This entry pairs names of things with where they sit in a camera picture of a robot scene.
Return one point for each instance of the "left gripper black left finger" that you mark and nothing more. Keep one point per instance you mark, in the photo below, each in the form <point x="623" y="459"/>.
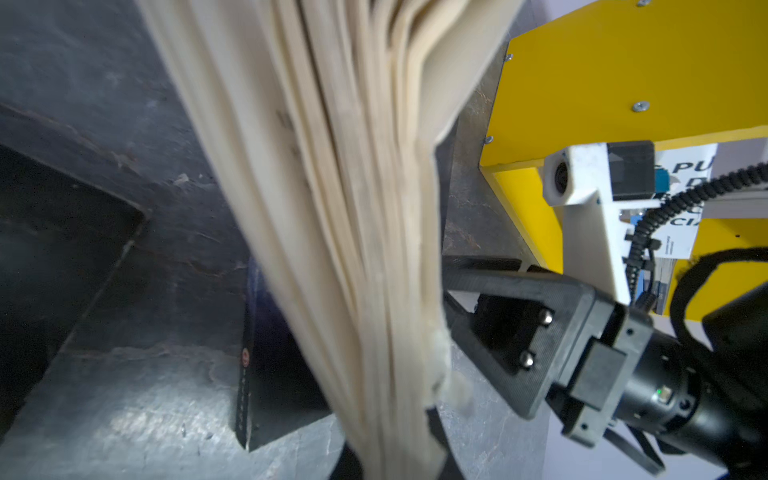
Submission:
<point x="348" y="467"/>

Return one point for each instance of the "yellow pink blue bookshelf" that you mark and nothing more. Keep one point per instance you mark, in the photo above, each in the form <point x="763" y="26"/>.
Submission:
<point x="675" y="73"/>

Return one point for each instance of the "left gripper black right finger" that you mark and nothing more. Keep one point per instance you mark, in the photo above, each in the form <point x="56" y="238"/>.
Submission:
<point x="451" y="469"/>

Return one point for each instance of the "black book white characters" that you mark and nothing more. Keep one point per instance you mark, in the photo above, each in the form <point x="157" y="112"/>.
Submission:
<point x="277" y="392"/>

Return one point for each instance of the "white Spanish text book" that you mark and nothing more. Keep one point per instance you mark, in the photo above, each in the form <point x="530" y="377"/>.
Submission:
<point x="687" y="168"/>

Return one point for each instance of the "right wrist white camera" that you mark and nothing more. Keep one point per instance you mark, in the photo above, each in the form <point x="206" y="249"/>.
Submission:
<point x="576" y="183"/>

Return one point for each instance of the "navy book with QR code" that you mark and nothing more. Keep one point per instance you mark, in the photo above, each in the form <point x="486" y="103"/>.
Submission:
<point x="321" y="120"/>

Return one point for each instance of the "black book gold characters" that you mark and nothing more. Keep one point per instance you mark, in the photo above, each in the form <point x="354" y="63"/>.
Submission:
<point x="61" y="240"/>

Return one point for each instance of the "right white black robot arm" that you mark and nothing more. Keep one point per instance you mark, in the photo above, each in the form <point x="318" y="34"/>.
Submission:
<point x="729" y="425"/>

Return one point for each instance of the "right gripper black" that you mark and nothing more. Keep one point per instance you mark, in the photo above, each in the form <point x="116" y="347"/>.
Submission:
<point x="536" y="332"/>

